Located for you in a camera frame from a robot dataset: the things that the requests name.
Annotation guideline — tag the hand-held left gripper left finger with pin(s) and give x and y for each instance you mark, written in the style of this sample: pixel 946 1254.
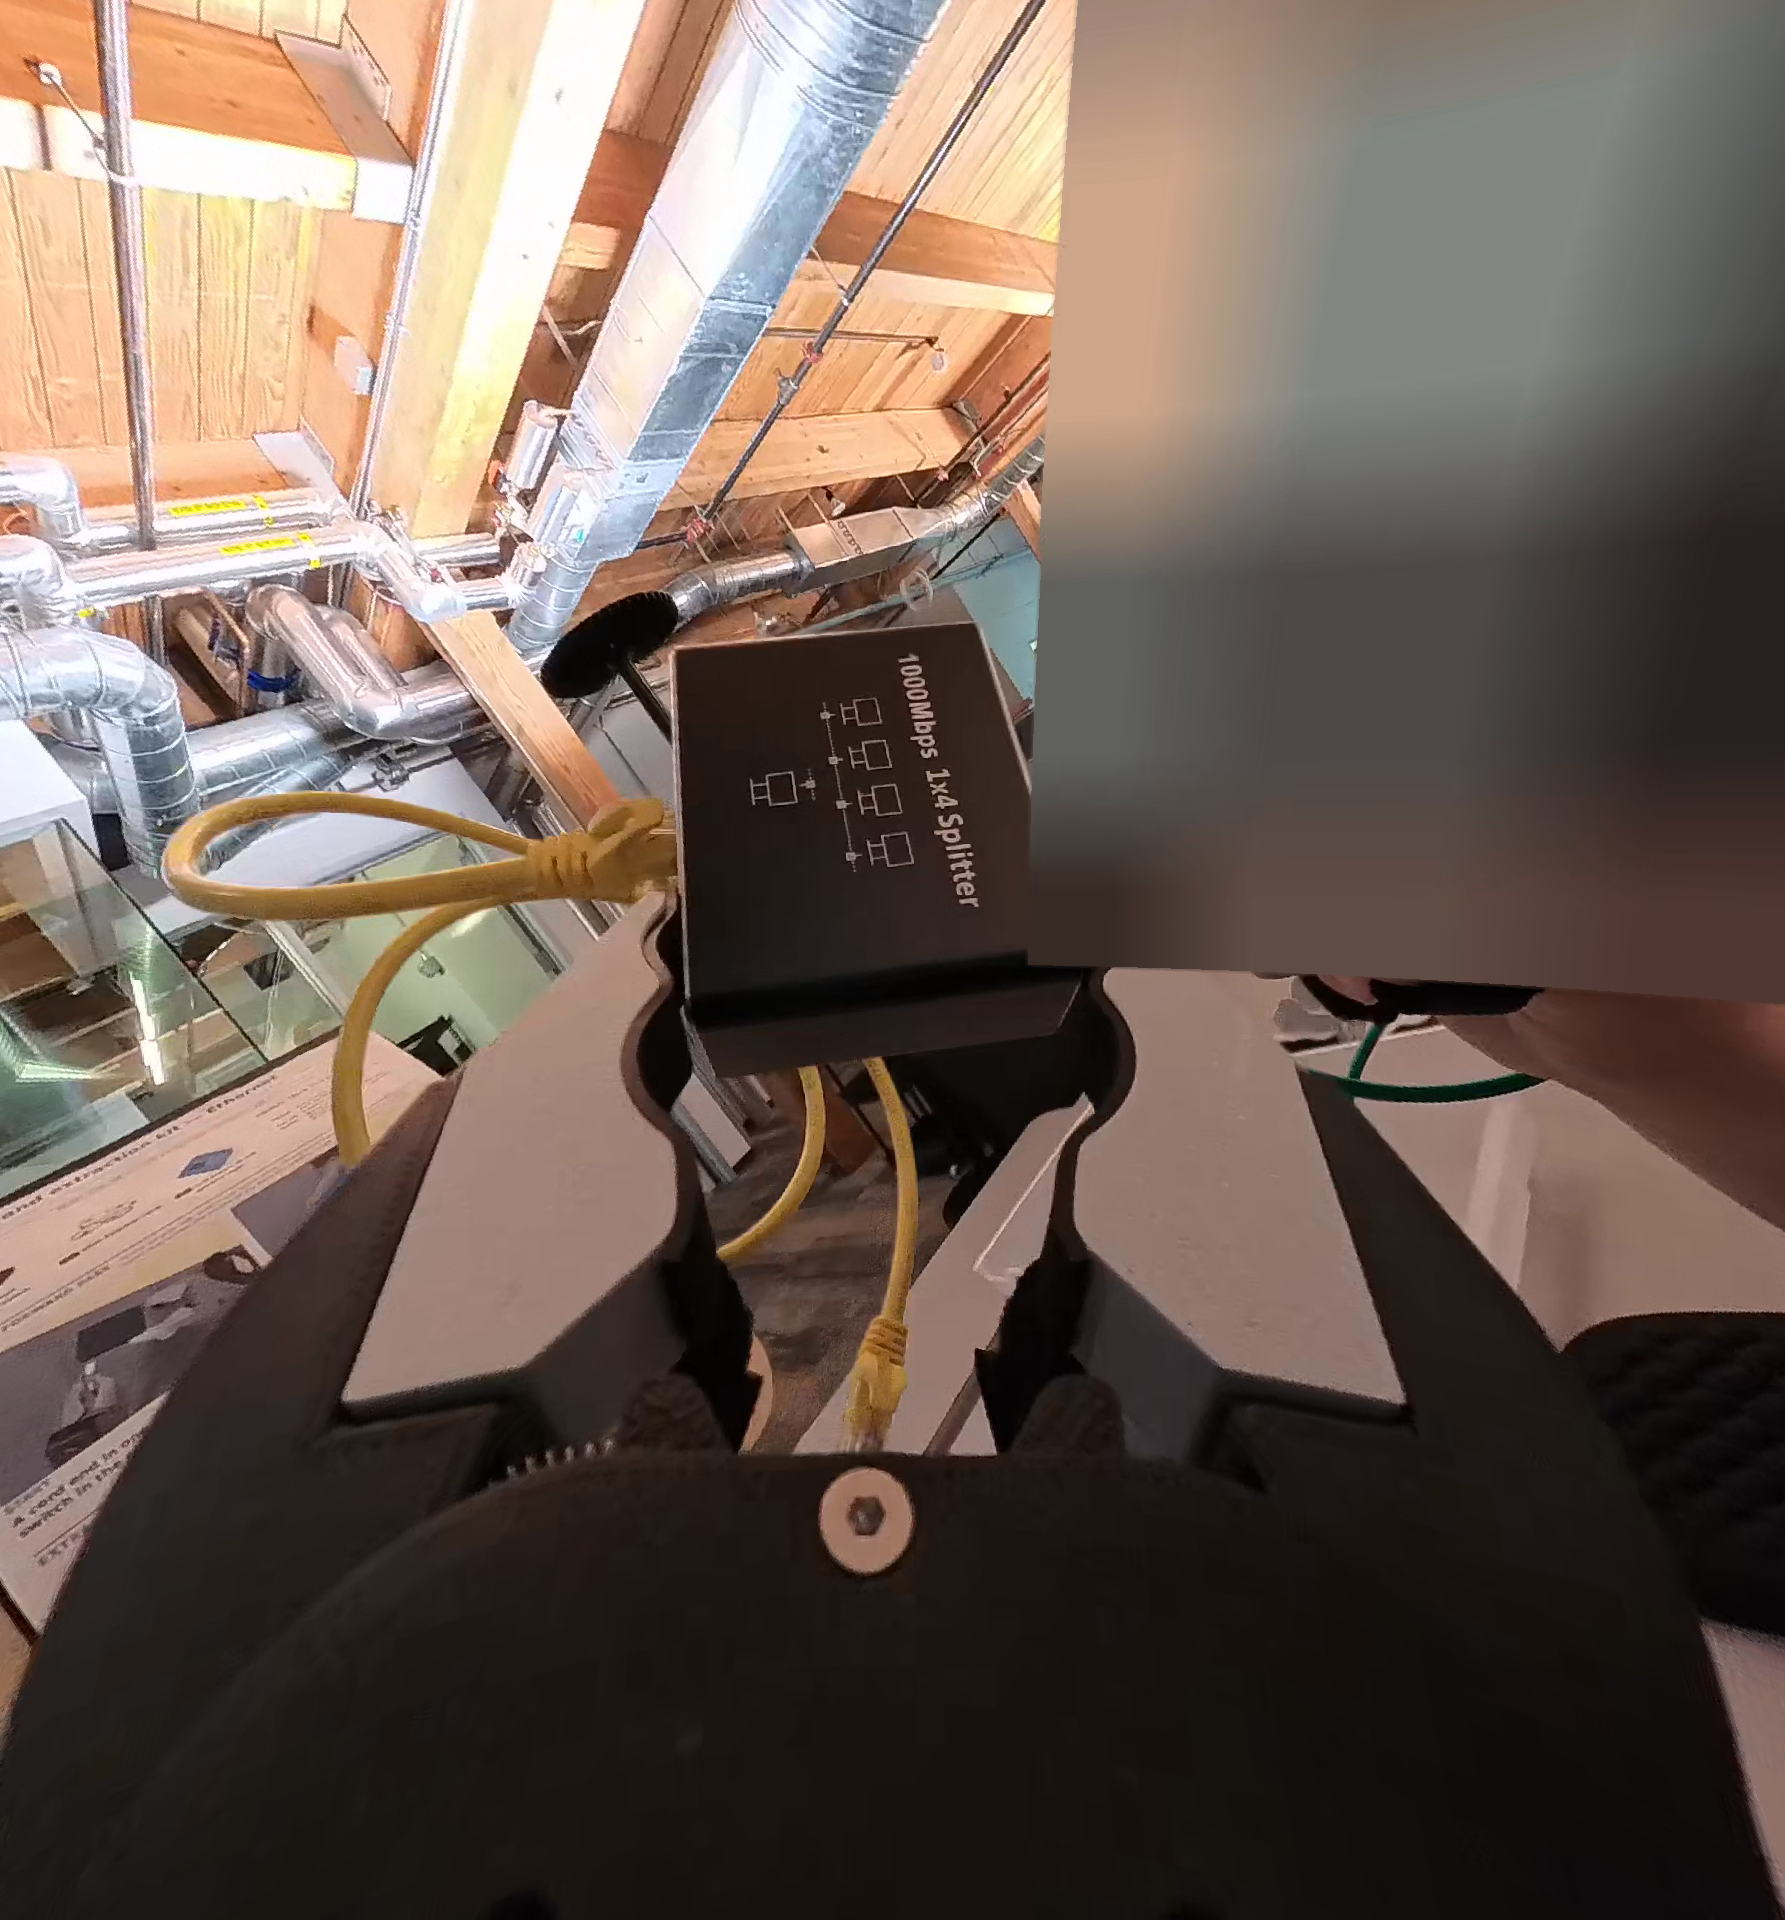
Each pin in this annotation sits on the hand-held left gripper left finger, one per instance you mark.
pixel 533 1202

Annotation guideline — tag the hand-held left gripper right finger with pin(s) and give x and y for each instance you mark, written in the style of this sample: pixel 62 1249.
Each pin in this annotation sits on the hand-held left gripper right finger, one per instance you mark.
pixel 1222 1202

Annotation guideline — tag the black ethernet splitter box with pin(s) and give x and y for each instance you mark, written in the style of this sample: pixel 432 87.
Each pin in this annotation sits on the black ethernet splitter box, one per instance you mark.
pixel 849 810

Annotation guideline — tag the person's right forearm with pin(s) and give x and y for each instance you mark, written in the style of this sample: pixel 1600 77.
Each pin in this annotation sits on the person's right forearm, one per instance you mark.
pixel 1701 1111

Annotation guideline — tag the instruction poster board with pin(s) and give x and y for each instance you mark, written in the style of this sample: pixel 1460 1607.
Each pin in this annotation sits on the instruction poster board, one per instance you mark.
pixel 112 1351

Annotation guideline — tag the black round ceiling fixture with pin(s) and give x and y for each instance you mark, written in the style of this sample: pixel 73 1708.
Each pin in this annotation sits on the black round ceiling fixture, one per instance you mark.
pixel 607 647

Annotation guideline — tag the silver insulated pipe cluster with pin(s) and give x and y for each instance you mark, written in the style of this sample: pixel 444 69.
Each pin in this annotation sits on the silver insulated pipe cluster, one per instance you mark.
pixel 129 706

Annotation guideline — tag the metal conduit pipe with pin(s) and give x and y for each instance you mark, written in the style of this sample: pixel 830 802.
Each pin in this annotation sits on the metal conduit pipe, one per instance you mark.
pixel 120 225

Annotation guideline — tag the silver flexible duct branch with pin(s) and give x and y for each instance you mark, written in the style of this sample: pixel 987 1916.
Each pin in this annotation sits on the silver flexible duct branch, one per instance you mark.
pixel 863 547

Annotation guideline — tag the silver spiral air duct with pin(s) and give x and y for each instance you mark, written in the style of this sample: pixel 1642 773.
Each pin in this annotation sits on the silver spiral air duct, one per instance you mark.
pixel 712 301

